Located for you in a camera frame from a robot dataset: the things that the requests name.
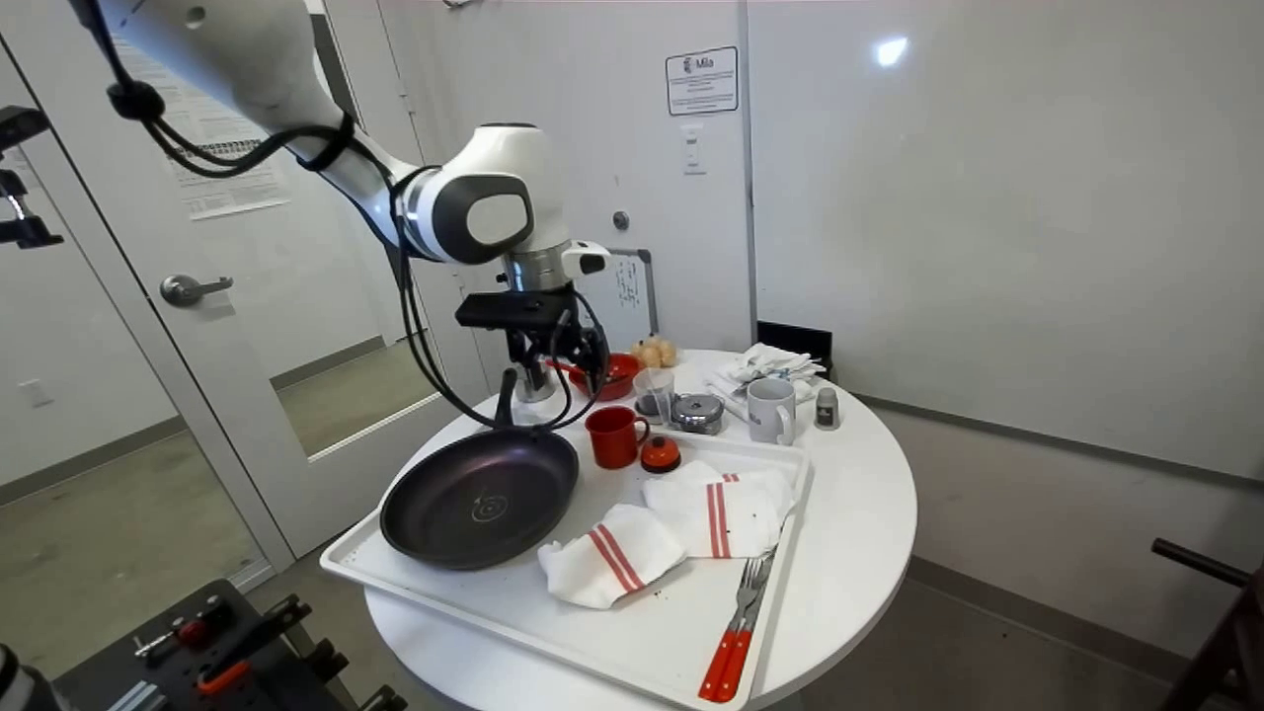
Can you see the white plastic tray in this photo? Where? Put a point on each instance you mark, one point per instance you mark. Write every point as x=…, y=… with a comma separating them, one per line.
x=526, y=616

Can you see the dark wooden chair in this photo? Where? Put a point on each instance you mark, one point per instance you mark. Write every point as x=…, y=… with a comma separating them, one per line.
x=1219, y=616

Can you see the clear glass jar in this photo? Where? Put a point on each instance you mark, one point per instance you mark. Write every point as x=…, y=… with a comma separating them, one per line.
x=653, y=391

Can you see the grey door with window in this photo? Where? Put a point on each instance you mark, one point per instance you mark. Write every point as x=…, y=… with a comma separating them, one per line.
x=263, y=380

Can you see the white Mila wall sign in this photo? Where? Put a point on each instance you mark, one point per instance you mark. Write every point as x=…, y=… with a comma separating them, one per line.
x=701, y=80

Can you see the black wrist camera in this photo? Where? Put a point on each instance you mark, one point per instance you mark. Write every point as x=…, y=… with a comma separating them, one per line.
x=513, y=311

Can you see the red bowl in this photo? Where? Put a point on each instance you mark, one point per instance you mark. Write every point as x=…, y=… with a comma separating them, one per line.
x=617, y=376

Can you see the crumpled white cloth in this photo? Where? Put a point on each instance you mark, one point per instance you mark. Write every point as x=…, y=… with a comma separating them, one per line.
x=774, y=365

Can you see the black frying pan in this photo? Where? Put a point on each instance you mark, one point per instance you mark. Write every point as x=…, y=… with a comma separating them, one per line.
x=475, y=507

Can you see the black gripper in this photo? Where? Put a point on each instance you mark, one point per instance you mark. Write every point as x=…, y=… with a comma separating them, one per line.
x=549, y=354

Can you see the white Mila mug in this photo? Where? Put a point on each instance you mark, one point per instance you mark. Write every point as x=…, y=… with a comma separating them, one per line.
x=774, y=412

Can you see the black box by wall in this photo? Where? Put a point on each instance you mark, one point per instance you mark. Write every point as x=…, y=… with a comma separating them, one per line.
x=794, y=346

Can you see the small black gadget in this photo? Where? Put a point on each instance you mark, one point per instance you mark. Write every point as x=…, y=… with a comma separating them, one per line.
x=828, y=404

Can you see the small white framed board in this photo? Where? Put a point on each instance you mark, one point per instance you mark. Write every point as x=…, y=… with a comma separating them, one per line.
x=630, y=297

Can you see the large wall whiteboard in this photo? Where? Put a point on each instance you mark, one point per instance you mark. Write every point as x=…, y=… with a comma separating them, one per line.
x=1027, y=222

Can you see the red mug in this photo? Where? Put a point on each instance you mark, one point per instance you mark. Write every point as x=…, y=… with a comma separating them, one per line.
x=614, y=440

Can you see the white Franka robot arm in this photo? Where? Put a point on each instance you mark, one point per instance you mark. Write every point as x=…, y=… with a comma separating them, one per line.
x=475, y=203

